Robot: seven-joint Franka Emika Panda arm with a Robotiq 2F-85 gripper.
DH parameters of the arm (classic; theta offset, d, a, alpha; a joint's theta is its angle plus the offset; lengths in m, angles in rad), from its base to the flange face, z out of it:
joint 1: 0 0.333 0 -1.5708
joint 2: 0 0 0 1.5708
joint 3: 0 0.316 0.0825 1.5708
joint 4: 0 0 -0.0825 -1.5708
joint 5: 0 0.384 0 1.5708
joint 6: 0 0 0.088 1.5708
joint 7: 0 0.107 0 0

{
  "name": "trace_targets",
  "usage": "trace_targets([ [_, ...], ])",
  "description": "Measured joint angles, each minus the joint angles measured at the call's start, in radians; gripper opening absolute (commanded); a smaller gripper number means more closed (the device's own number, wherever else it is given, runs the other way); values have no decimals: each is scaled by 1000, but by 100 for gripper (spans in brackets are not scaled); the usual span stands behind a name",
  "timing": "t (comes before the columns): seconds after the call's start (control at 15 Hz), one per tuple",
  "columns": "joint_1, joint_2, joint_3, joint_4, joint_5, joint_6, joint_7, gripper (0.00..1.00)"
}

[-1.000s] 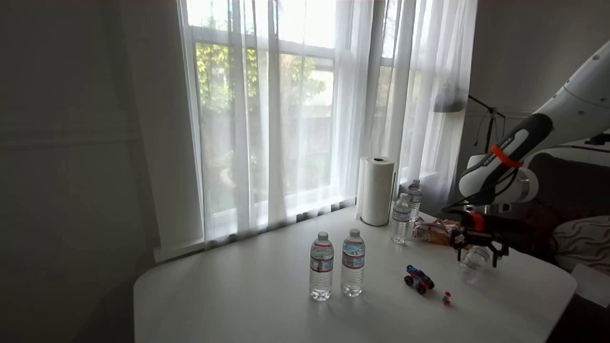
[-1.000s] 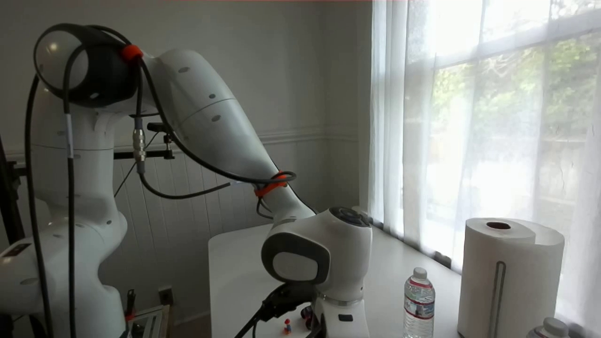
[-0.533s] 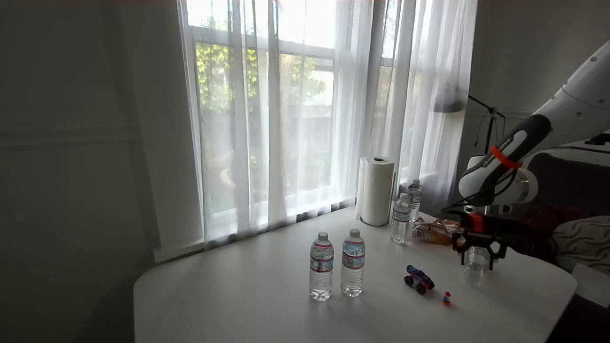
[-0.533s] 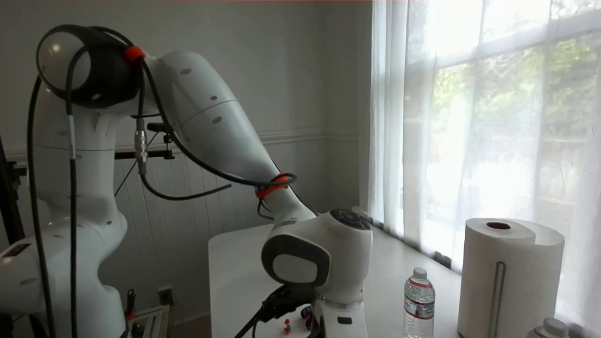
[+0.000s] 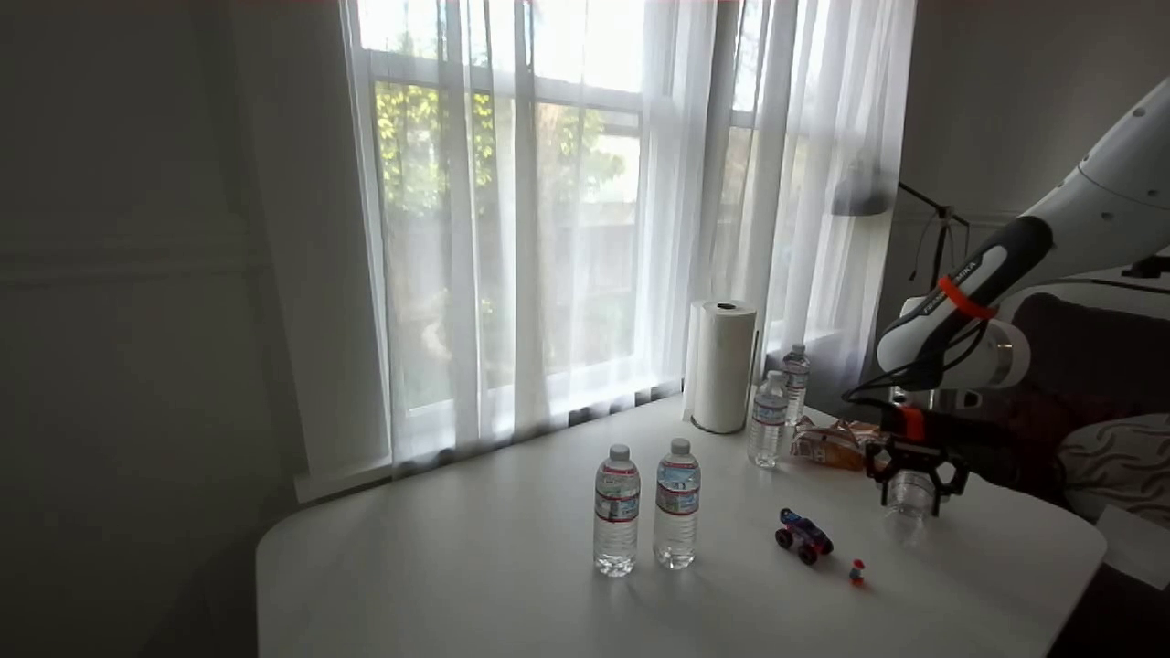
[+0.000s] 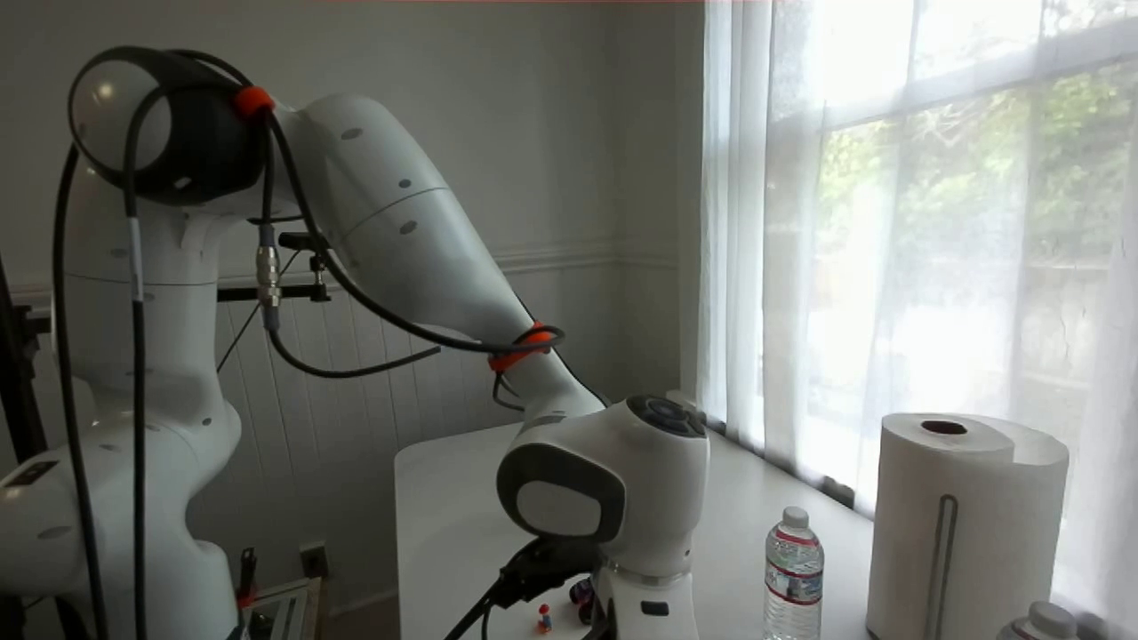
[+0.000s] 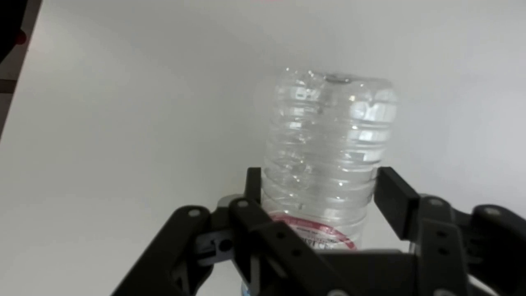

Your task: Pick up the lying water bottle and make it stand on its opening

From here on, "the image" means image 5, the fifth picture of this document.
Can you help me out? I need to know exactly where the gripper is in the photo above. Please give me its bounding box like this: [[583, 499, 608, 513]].
[[863, 402, 971, 518]]

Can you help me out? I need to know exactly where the clear water bottle without label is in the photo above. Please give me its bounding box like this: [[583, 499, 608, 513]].
[[882, 470, 940, 547]]

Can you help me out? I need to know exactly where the clear labelled water bottle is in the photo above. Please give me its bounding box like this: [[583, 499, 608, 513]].
[[593, 444, 643, 578], [782, 344, 813, 427], [747, 370, 790, 470], [653, 438, 703, 571]]

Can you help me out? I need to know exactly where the brown snack bag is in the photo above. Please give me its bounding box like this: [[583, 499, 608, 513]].
[[790, 418, 884, 472]]

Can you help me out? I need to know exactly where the blue and red toy car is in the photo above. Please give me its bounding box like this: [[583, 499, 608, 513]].
[[774, 508, 835, 567]]

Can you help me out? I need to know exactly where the dark sofa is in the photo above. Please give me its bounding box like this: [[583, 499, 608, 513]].
[[951, 291, 1170, 513]]

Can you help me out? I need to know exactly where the patterned light cushion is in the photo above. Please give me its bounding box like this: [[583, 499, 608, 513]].
[[1058, 413, 1170, 529]]

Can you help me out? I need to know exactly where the white paper towel roll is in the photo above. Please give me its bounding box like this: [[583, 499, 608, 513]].
[[683, 299, 760, 436]]

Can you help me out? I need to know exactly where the floor lamp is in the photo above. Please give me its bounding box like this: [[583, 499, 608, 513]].
[[830, 157, 972, 295]]

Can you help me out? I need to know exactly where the window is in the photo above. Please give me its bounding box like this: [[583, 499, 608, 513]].
[[352, 0, 901, 417]]

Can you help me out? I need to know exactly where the sheer white curtain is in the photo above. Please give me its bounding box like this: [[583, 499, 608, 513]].
[[340, 0, 918, 472]]

